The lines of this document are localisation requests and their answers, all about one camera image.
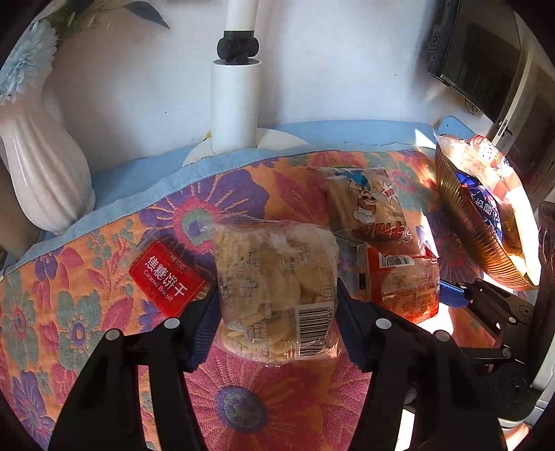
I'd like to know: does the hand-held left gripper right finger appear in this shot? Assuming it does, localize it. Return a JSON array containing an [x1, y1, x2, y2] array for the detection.
[[336, 280, 510, 451]]

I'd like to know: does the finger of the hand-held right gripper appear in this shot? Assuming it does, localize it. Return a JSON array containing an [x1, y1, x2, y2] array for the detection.
[[455, 342, 514, 374], [439, 278, 536, 327]]

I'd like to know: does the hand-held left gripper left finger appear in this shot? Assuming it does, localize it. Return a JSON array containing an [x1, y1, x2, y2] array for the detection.
[[48, 286, 223, 451]]

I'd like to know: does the orange barcode snack packet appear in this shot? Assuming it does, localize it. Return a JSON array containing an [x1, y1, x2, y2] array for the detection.
[[356, 243, 441, 324]]

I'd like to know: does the woven brown basket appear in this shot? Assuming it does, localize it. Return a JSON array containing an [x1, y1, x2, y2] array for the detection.
[[434, 134, 540, 291]]

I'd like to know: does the clear biscuit packet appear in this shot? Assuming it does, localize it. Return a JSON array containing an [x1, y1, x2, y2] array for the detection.
[[212, 217, 341, 365]]

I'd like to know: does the red biscuit packet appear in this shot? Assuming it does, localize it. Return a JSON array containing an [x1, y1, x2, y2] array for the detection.
[[128, 240, 213, 317]]

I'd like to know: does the blue snack packet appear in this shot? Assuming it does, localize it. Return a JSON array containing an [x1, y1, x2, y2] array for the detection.
[[455, 171, 506, 244]]

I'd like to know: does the floral woven cloth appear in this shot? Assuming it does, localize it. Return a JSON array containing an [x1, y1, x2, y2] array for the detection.
[[0, 150, 499, 451]]

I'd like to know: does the cartoon print snack packet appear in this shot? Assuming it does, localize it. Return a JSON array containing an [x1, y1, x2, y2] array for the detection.
[[310, 167, 428, 256]]

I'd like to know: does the blue table mat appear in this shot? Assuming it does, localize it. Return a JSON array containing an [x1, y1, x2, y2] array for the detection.
[[4, 115, 469, 278]]

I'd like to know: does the white door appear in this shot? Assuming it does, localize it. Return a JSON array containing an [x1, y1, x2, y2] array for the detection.
[[486, 43, 547, 144]]

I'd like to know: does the white ribbed vase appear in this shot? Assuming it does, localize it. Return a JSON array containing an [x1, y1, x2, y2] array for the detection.
[[0, 65, 97, 236]]

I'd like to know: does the black flat screen television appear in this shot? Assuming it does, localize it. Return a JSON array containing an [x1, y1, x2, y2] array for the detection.
[[427, 0, 523, 124]]

